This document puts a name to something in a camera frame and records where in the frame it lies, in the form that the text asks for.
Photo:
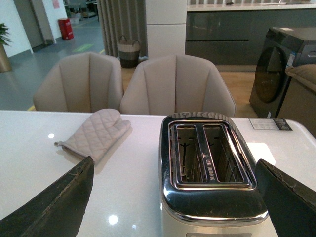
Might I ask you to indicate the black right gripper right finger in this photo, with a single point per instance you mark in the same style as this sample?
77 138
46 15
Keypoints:
291 204

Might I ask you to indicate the dark info card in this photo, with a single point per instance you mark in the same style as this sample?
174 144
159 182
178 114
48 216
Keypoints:
270 124

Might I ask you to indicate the red cylindrical bin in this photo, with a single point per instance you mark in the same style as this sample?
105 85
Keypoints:
65 28

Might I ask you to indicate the beige quilted oven mitt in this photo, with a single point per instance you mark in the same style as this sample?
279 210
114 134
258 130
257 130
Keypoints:
96 135

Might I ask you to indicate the silver white two-slot toaster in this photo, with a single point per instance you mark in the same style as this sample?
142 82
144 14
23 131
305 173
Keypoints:
206 177

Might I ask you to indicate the beige chair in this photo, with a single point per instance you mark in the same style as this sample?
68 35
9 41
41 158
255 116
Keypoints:
177 83
85 82

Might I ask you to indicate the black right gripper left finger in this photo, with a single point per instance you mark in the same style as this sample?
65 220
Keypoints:
58 210

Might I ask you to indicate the beige chair left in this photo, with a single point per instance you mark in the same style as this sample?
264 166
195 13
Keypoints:
85 82

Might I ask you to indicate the beige cushioned seat edge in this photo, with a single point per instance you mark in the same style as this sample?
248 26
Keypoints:
299 103

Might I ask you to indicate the woven basket with handles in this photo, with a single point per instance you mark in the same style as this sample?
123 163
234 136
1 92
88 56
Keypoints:
128 52

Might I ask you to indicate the potted green plant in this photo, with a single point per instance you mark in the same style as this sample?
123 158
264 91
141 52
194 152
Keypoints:
5 65

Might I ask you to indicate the grey pleated curtain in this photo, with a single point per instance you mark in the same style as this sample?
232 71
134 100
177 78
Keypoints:
122 17

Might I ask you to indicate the beige chair right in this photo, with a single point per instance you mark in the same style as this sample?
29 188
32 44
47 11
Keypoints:
177 83

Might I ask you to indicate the dark grey kitchen cabinet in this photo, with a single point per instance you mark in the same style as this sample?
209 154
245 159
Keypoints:
237 37

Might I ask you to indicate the dark front-load washing machine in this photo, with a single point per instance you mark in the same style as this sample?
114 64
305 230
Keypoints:
283 48

